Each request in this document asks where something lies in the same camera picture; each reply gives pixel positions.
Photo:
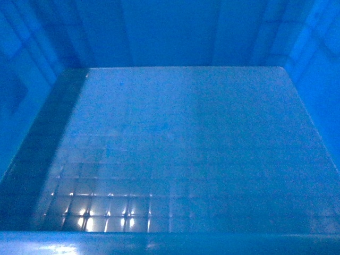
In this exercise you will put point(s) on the large blue plastic crate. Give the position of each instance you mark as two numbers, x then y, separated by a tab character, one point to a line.
169	127

